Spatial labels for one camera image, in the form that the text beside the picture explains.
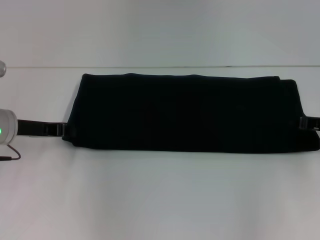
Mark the black shirt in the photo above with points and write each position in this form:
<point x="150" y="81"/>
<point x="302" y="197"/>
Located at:
<point x="187" y="112"/>

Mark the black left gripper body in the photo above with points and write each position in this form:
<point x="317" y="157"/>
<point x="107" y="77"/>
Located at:
<point x="31" y="128"/>

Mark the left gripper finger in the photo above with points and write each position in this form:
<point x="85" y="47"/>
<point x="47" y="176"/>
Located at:
<point x="56" y="128"/>

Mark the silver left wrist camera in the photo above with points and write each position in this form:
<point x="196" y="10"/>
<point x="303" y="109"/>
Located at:
<point x="2" y="68"/>

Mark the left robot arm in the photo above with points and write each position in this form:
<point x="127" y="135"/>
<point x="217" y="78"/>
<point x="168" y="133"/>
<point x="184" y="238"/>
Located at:
<point x="7" y="126"/>

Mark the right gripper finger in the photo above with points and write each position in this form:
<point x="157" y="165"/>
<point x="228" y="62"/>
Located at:
<point x="308" y="122"/>

